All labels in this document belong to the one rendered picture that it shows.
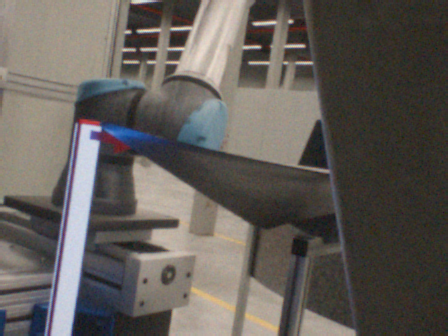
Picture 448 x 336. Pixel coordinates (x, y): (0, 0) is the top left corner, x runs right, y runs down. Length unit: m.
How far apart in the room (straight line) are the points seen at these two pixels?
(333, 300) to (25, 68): 1.47
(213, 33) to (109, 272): 0.47
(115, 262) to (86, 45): 1.65
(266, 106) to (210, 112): 10.20
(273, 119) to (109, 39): 8.53
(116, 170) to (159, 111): 0.13
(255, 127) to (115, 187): 10.30
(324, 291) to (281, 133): 8.43
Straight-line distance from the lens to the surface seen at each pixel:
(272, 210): 0.52
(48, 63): 2.40
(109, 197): 1.03
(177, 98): 1.01
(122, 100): 1.03
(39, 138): 2.40
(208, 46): 1.10
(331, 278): 2.48
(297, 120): 10.61
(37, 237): 1.12
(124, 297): 0.96
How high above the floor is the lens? 1.19
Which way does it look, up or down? 3 degrees down
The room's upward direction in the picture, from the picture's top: 9 degrees clockwise
